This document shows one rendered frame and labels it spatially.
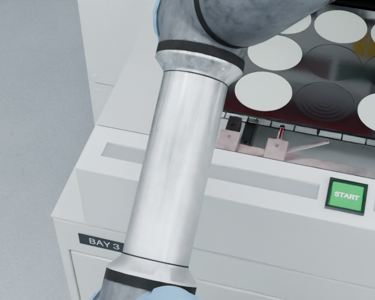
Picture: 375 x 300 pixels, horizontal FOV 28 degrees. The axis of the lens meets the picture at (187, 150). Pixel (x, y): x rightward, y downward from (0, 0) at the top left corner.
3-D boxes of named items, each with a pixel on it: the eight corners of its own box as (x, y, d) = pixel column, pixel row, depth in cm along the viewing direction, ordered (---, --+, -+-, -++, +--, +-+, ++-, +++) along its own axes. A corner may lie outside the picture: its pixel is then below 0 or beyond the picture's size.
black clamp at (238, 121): (228, 124, 129) (229, 113, 127) (241, 126, 128) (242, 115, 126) (224, 138, 126) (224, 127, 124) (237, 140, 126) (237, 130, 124)
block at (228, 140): (220, 140, 126) (221, 127, 124) (240, 143, 126) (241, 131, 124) (209, 174, 121) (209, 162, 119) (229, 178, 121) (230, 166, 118)
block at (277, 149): (266, 149, 125) (268, 136, 123) (287, 152, 124) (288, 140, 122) (257, 184, 120) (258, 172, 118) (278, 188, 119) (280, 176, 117)
